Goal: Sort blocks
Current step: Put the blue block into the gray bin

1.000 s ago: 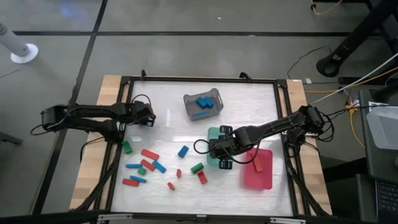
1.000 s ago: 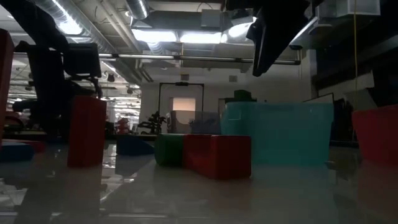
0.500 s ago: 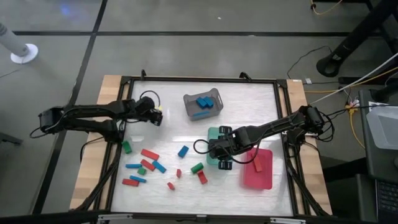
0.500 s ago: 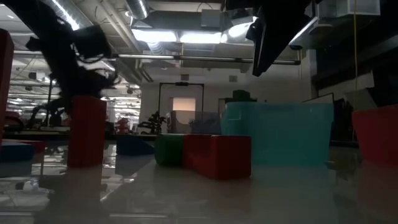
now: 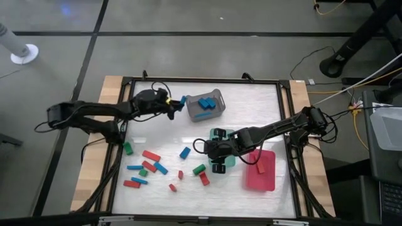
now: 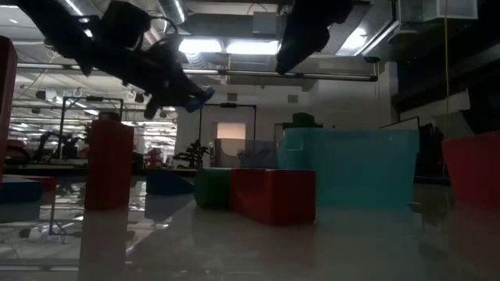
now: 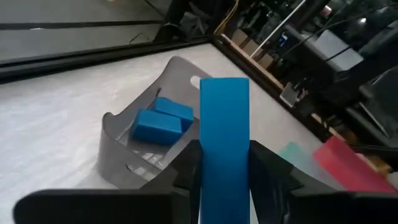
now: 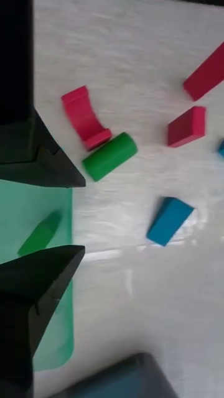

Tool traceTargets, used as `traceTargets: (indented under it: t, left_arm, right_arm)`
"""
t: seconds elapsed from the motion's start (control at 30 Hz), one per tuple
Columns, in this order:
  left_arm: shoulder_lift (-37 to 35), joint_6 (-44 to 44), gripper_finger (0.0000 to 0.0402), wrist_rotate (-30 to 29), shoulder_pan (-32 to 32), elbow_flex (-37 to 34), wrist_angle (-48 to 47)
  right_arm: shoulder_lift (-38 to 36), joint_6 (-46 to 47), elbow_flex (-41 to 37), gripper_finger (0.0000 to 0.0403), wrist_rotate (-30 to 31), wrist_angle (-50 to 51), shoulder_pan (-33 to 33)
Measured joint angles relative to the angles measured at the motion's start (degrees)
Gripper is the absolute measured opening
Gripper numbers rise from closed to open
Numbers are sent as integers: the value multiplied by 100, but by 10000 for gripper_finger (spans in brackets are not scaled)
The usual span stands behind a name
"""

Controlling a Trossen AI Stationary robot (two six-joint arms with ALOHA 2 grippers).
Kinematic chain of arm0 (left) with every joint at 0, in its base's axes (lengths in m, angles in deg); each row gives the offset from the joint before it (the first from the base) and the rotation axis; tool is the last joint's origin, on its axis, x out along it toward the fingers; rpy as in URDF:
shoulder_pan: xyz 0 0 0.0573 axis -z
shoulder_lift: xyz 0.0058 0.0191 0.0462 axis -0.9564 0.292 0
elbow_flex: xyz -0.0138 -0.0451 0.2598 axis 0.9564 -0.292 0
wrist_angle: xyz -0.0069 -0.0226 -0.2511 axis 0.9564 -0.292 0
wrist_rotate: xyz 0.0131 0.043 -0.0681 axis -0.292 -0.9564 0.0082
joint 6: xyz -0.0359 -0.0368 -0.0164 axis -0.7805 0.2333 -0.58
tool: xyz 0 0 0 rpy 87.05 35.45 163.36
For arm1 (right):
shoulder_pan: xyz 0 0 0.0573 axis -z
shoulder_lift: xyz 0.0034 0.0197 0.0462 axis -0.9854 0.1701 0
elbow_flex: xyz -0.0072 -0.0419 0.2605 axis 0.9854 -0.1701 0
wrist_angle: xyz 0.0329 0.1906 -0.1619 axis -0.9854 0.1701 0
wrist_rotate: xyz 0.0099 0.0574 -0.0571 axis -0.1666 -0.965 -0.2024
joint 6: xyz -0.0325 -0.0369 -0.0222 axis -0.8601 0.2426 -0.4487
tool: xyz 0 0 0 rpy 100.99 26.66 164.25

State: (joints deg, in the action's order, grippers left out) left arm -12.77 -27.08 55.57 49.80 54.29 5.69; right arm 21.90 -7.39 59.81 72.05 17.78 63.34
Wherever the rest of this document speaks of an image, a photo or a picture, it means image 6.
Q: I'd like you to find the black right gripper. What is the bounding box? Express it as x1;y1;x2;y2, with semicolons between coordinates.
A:
274;0;354;76

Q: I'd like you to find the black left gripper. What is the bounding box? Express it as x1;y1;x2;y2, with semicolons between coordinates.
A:
89;37;208;120

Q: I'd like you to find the blue rectangular block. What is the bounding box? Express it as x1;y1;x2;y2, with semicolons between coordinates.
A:
184;87;216;115
145;167;195;196
0;177;45;205

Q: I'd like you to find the green rectangular block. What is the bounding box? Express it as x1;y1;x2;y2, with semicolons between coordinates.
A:
291;112;314;130

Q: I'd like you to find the green cylinder block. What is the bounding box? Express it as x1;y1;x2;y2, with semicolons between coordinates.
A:
193;166;234;209

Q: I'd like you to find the bright ceiling light panel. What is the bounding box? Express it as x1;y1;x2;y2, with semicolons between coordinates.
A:
178;37;281;56

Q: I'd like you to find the red background machine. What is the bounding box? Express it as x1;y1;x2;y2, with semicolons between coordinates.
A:
145;147;164;169

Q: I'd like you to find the dark monitor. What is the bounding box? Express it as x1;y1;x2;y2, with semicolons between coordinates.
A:
273;122;324;130

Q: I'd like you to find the grey plastic bin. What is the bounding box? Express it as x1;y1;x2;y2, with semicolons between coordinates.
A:
212;137;279;169

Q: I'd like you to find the green translucent bin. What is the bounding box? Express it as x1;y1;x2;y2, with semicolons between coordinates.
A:
276;126;420;208

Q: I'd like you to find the white board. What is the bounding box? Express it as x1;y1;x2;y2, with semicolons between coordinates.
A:
380;116;421;130

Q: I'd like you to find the red plastic bin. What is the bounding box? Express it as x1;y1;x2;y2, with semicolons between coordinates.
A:
441;130;500;208

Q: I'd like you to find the white door black frame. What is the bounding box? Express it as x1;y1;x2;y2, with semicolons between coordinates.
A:
198;102;258;169

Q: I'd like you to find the silver round air duct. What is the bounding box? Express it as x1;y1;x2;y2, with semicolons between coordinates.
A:
157;0;188;25

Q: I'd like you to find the black metal frame rig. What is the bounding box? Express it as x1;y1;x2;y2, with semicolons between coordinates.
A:
57;95;125;161

